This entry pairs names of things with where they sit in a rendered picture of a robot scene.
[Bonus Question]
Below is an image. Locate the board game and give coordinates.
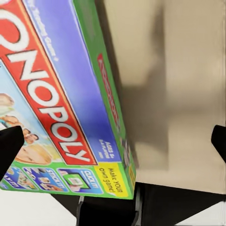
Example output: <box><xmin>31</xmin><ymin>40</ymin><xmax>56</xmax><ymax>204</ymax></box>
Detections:
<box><xmin>0</xmin><ymin>0</ymin><xmax>136</xmax><ymax>200</ymax></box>

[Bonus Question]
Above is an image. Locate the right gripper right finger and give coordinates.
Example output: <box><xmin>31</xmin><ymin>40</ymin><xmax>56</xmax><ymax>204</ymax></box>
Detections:
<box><xmin>211</xmin><ymin>125</ymin><xmax>226</xmax><ymax>163</ymax></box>

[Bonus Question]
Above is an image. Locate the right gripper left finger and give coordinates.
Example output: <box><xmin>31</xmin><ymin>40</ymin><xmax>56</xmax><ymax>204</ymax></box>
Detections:
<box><xmin>0</xmin><ymin>125</ymin><xmax>24</xmax><ymax>181</ymax></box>

